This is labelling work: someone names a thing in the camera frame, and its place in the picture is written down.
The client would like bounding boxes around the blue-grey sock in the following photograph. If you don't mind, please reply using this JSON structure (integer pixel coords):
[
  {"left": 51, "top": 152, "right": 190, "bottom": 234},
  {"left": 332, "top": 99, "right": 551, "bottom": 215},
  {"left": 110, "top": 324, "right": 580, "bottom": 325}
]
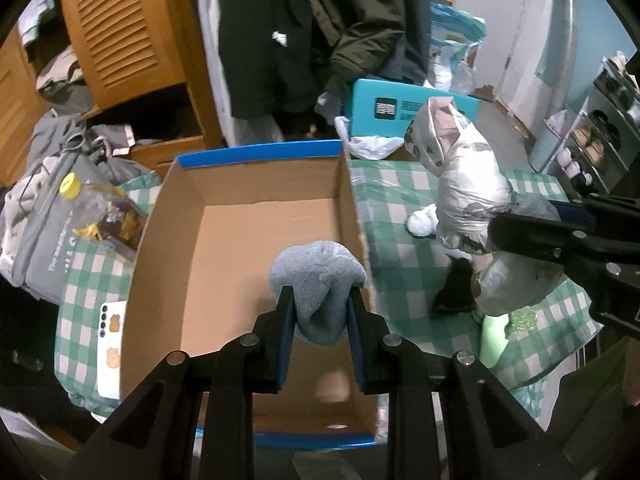
[{"left": 269, "top": 240, "right": 367, "bottom": 347}]

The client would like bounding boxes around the black sock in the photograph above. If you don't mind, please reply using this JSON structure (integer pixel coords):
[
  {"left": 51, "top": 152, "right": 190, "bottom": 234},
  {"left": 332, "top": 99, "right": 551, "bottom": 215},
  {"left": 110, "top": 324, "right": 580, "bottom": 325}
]
[{"left": 431, "top": 258, "right": 480, "bottom": 316}]

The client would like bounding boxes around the grey patterned plastic bag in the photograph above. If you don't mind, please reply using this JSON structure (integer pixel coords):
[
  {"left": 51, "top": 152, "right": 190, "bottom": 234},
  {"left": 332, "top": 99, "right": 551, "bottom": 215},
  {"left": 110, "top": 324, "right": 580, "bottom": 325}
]
[{"left": 405, "top": 96, "right": 565, "bottom": 316}]

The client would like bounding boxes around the white plastic bag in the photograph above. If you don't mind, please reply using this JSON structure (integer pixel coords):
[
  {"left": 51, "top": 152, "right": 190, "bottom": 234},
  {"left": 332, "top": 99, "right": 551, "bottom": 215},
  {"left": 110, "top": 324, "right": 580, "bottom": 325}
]
[
  {"left": 406, "top": 204, "right": 438, "bottom": 238},
  {"left": 334, "top": 116, "right": 404, "bottom": 160}
]

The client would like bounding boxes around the light green foam sheet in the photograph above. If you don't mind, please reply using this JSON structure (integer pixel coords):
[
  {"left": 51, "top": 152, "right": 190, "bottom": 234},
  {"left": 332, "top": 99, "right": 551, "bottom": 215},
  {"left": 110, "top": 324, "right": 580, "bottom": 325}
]
[{"left": 480, "top": 313, "right": 510, "bottom": 368}]

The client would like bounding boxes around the shoe rack with shoes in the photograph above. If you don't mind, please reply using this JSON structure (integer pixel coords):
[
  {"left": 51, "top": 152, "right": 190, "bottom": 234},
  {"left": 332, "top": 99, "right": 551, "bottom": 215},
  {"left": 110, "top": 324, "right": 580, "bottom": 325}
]
[{"left": 549, "top": 51, "right": 639, "bottom": 197}]

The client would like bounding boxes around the green white checkered tablecloth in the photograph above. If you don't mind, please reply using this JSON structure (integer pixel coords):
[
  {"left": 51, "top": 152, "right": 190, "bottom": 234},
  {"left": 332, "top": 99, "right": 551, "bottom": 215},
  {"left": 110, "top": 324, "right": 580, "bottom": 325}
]
[{"left": 53, "top": 160, "right": 601, "bottom": 419}]

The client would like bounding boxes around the light blue trash bin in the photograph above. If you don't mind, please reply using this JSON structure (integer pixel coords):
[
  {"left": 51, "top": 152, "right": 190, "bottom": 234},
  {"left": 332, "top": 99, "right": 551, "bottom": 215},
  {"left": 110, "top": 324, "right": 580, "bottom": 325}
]
[{"left": 528, "top": 110, "right": 574, "bottom": 172}]

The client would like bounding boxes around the open cardboard box blue rim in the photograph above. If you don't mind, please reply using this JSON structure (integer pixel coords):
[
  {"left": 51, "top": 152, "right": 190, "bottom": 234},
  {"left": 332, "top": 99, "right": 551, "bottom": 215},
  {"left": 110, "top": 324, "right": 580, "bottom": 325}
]
[{"left": 119, "top": 140, "right": 378, "bottom": 448}]

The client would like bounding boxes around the white smartphone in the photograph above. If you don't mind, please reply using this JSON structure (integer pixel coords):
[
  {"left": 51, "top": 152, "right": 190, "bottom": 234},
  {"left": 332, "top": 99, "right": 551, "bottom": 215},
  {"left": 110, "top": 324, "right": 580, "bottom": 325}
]
[{"left": 96, "top": 300, "right": 127, "bottom": 400}]

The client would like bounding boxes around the white plastic bag under lid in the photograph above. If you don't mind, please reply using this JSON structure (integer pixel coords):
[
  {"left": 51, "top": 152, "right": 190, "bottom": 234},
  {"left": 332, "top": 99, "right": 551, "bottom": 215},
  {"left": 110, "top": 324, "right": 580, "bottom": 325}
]
[{"left": 334, "top": 116, "right": 404, "bottom": 160}]

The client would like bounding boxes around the teal shoe box lid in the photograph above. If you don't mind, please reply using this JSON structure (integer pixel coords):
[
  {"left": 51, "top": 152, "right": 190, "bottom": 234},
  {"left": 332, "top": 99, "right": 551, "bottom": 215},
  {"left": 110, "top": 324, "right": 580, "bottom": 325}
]
[{"left": 346, "top": 78, "right": 480, "bottom": 138}]

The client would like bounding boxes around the oil bottle yellow cap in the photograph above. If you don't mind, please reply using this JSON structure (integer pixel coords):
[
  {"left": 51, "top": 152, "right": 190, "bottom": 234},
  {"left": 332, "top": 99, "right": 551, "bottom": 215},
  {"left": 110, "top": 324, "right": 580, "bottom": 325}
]
[{"left": 58, "top": 172, "right": 148, "bottom": 261}]

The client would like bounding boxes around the blue plastic bag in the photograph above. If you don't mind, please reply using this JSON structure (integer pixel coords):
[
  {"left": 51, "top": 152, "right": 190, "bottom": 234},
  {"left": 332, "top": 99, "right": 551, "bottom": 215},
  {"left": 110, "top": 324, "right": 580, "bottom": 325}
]
[{"left": 427, "top": 3, "right": 487, "bottom": 96}]

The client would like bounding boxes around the grey clothes pile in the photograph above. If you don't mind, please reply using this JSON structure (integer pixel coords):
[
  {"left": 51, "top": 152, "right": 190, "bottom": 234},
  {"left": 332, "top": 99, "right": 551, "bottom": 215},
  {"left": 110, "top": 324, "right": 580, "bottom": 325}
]
[{"left": 25, "top": 110, "right": 150, "bottom": 185}]

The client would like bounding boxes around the grey tote bag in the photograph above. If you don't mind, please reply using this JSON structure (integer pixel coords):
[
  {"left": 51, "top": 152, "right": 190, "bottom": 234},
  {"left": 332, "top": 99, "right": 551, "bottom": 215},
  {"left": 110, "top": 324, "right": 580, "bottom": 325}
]
[{"left": 1, "top": 152, "right": 100, "bottom": 304}]

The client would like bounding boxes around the black hanging jacket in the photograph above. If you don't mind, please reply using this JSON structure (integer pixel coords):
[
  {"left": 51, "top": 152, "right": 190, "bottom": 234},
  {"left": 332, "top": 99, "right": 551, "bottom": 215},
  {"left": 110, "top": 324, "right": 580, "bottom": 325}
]
[{"left": 219, "top": 0, "right": 322, "bottom": 119}]

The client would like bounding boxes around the dark olive hanging jacket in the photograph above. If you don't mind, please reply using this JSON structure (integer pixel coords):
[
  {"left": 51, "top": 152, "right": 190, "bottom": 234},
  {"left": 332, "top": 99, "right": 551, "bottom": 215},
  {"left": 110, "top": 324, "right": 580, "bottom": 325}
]
[{"left": 308, "top": 0, "right": 432, "bottom": 96}]

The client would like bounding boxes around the wooden louvered wardrobe door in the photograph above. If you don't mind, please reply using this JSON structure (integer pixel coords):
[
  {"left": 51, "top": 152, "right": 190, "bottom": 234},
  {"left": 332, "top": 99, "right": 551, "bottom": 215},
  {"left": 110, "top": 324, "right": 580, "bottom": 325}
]
[{"left": 61, "top": 0, "right": 194, "bottom": 110}]

